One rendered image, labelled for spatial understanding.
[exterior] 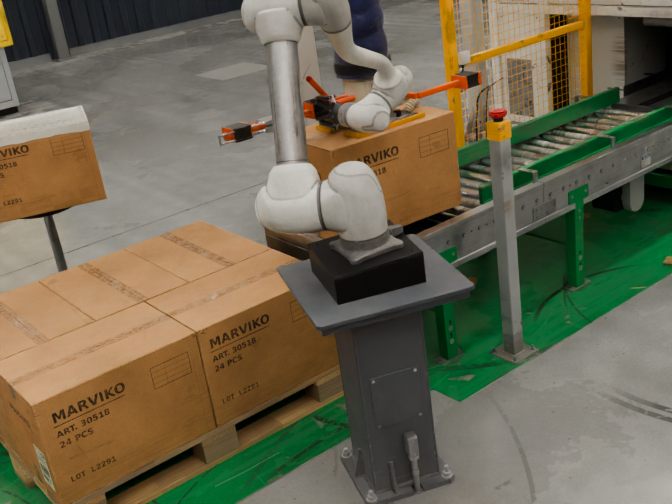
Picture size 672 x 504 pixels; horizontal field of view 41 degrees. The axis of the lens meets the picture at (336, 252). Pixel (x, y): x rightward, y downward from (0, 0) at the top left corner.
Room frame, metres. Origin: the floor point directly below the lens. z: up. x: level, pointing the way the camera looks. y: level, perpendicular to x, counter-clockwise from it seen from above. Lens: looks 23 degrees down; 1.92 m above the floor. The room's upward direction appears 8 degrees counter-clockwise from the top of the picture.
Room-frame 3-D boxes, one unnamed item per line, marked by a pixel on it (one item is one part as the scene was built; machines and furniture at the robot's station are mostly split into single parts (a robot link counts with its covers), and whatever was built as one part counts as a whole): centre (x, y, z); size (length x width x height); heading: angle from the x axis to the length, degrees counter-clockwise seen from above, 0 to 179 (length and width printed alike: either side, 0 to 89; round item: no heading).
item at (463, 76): (3.47, -0.61, 1.12); 0.09 x 0.08 x 0.05; 33
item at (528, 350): (3.26, -0.68, 0.01); 0.15 x 0.15 x 0.03; 35
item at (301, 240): (3.34, 0.08, 0.58); 0.70 x 0.03 x 0.06; 35
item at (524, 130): (4.44, -1.01, 0.60); 1.60 x 0.10 x 0.09; 125
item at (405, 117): (3.44, -0.27, 1.02); 0.34 x 0.10 x 0.05; 123
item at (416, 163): (3.53, -0.19, 0.80); 0.60 x 0.40 x 0.40; 120
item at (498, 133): (3.26, -0.68, 0.50); 0.07 x 0.07 x 1.00; 35
